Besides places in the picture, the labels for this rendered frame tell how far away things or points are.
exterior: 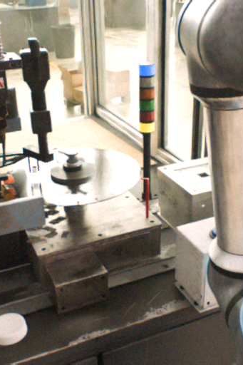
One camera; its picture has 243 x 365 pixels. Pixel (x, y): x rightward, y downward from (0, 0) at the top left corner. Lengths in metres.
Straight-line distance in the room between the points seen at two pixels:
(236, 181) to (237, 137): 0.07
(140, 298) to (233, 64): 0.65
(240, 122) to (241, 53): 0.15
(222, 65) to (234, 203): 0.24
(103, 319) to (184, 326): 0.20
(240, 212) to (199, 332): 0.49
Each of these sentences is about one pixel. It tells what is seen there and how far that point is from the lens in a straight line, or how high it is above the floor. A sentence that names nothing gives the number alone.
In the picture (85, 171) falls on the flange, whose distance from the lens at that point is 1.12.
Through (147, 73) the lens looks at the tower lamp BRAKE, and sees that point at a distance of 1.28.
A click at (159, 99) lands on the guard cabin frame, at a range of 1.64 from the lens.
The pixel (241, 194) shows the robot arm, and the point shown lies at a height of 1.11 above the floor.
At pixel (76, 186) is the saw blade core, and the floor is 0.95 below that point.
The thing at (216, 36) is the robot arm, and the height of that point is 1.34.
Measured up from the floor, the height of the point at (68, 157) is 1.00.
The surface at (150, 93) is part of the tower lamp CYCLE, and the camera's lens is 1.30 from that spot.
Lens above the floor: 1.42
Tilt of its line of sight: 25 degrees down
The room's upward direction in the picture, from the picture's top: 2 degrees counter-clockwise
